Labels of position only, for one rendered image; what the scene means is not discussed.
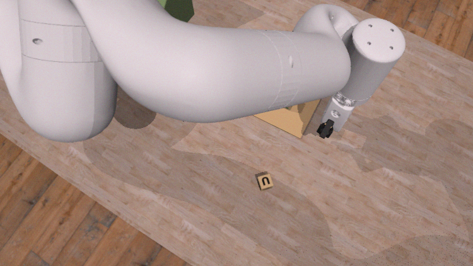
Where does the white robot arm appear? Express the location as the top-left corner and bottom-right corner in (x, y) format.
(0, 0), (406, 142)

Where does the tan square mat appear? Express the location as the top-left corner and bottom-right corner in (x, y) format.
(253, 100), (320, 139)

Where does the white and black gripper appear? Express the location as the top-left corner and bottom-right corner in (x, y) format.
(317, 96), (355, 139)

